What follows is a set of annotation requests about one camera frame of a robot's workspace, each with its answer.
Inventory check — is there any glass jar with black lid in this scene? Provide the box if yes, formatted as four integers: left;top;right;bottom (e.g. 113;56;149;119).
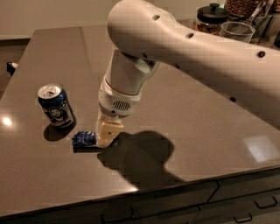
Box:
192;3;229;35

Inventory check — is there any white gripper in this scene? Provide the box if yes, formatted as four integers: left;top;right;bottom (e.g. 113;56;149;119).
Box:
95;78;142;148

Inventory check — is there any clear plastic measuring cup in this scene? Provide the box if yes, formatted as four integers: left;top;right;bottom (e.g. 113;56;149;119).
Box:
220;21;256;43

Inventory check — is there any blue pepsi can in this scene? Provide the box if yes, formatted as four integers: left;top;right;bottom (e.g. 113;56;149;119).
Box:
38;83;76;129

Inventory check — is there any glass jar of nuts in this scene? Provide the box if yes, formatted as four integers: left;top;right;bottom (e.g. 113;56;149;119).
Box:
224;0;280;18

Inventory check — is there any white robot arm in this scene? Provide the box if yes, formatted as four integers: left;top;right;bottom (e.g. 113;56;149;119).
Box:
96;0;280;148

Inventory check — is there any metal utensil in cup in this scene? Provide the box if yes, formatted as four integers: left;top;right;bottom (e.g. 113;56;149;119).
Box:
244;0;274;26

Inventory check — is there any black drawer handle left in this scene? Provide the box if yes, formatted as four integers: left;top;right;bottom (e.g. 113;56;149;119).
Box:
101;206;134;224

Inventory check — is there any black drawer handle middle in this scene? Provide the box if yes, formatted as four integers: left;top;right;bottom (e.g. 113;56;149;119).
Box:
234;213;253;224

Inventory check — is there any black drawer handle right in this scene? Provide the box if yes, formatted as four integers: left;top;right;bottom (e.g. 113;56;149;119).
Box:
255;196;279;209

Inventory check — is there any blue rxbar blueberry wrapper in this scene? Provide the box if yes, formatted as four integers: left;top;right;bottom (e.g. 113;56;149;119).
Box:
72;131;104;153

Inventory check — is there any dark object at table edge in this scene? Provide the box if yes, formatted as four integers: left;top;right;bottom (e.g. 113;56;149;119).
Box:
6;61;18;75

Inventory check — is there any black drawer handle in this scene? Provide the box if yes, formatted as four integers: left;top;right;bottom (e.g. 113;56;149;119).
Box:
255;196;279;209
101;206;134;224
234;213;253;224

